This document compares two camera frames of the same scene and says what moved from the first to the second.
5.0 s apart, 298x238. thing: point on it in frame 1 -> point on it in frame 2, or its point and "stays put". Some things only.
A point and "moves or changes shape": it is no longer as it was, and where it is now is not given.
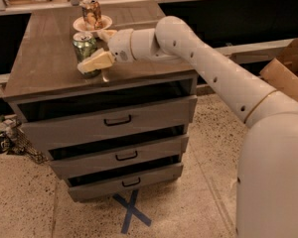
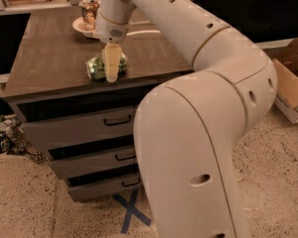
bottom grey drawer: [93, 186] stays put
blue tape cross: [131, 209] stays put
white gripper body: [120, 46] -> [109, 31]
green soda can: [84, 45] moves or changes shape
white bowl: [80, 24] stays put
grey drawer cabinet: [107, 138] stays put
